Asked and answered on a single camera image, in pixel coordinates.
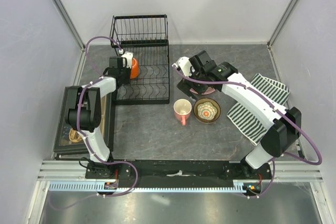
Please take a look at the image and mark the pink plate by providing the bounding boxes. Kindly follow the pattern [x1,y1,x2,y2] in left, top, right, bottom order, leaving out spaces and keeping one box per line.
[190,87,216,95]

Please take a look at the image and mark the orange mug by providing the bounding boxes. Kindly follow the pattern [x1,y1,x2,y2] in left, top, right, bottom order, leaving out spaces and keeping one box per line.
[130,58,139,79]

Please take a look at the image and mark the beige patterned cup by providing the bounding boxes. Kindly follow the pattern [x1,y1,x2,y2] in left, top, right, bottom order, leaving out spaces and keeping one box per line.
[193,98,221,124]

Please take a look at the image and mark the pink mug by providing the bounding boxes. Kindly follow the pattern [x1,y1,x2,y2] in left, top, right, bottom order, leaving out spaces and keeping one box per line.
[173,99,192,126]

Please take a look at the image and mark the white patterned bowl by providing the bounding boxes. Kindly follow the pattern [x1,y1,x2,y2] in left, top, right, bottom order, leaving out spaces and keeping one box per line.
[197,101,218,121]

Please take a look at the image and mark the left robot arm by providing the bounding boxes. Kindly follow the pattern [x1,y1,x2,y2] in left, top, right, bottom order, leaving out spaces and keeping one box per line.
[65,51,133,178]

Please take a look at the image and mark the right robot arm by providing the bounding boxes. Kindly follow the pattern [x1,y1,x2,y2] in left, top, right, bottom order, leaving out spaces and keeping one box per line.
[172,51,301,179]

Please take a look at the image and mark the green striped towel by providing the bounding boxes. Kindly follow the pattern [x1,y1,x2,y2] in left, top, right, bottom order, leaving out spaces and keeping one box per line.
[227,73,290,146]

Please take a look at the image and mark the black glass-lid organizer box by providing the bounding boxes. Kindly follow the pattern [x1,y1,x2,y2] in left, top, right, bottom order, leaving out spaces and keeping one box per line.
[54,87,116,155]

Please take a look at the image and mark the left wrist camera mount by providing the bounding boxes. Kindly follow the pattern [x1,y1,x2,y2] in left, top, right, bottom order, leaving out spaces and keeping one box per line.
[119,49,133,69]

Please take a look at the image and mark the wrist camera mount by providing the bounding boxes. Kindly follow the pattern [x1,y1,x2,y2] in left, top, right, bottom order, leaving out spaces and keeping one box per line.
[172,57,195,77]
[119,49,133,69]

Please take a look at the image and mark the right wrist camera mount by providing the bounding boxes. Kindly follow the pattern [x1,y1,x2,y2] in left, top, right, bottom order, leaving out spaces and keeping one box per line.
[172,57,195,77]

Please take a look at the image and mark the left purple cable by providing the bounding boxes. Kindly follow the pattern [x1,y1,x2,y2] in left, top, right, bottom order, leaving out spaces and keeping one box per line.
[46,35,139,210]

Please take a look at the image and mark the black wire dish rack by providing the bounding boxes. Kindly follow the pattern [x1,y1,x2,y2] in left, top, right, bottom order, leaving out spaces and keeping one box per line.
[110,14,170,105]

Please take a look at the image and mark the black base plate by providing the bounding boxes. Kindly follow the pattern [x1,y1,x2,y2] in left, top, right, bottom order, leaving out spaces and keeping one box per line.
[80,159,272,188]

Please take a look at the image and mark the aluminium frame rail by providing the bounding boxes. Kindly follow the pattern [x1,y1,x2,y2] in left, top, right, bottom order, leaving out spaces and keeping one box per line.
[38,159,322,182]

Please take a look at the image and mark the blue cable duct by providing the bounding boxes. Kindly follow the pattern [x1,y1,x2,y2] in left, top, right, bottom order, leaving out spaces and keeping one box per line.
[48,181,247,193]

